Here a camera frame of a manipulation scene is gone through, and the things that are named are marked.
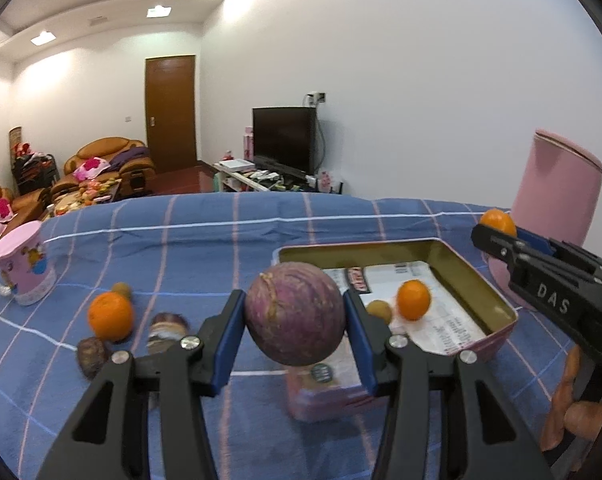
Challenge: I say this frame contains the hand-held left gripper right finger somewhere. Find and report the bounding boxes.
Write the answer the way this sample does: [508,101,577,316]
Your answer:
[342,290,554,480]

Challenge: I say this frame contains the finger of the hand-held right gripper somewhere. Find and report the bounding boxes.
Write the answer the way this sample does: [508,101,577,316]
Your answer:
[516,228,602,281]
[471,223,528,268]

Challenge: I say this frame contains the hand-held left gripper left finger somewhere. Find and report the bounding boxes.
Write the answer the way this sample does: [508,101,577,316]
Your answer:
[35,289,247,480]

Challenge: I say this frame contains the small orange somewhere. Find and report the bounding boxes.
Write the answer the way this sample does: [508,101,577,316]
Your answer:
[480,208,518,238]
[396,280,432,322]

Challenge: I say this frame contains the pink tin box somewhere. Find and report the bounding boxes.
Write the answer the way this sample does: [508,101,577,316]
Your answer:
[271,237,519,423]

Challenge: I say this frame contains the large purple round fruit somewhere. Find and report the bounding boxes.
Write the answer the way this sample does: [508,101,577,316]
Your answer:
[244,262,347,367]

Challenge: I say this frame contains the large orange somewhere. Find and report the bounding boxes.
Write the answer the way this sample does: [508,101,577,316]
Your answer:
[87,292,134,342]

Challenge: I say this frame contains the person's right hand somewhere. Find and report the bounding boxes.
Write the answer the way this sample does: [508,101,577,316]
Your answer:
[540,345,602,453]

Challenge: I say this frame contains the tall pink cylindrical container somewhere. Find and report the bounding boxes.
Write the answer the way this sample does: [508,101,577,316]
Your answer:
[484,129,602,311]

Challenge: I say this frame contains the white printed paper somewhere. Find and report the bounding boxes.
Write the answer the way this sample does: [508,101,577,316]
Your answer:
[301,260,488,391]

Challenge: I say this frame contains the blue plaid blanket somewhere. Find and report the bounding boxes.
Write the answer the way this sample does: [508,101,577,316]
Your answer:
[0,192,602,480]

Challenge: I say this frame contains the wrinkled purple passion fruit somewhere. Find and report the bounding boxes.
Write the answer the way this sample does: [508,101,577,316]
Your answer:
[77,337,110,380]

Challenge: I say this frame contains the white tv stand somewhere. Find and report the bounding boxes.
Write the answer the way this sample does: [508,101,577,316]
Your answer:
[213,160,344,195]

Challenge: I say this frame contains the brown leather armchair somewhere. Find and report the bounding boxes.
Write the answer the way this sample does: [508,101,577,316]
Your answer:
[63,137,157,198]

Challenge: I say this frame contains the cluttered coffee table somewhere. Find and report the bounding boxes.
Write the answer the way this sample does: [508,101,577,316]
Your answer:
[46,177,124,218]

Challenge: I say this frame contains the purple cloth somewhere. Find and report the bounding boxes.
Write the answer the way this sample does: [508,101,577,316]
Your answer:
[108,146,149,171]

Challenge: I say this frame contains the black television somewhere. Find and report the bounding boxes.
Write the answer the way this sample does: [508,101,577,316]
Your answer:
[252,106,318,177]

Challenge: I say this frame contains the pink cartoon mug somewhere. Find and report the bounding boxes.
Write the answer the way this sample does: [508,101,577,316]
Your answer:
[0,221,58,307]

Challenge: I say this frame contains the brown wooden door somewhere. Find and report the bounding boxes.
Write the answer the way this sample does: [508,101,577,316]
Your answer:
[145,55,199,173]

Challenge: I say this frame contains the pink mug lid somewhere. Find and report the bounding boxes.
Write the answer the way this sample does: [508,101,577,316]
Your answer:
[0,221,44,262]

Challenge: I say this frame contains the long brown leather sofa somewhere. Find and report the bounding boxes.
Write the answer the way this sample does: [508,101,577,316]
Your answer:
[0,185,52,256]

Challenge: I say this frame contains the black rack with clothes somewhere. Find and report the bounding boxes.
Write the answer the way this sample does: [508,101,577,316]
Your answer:
[12,152,59,196]

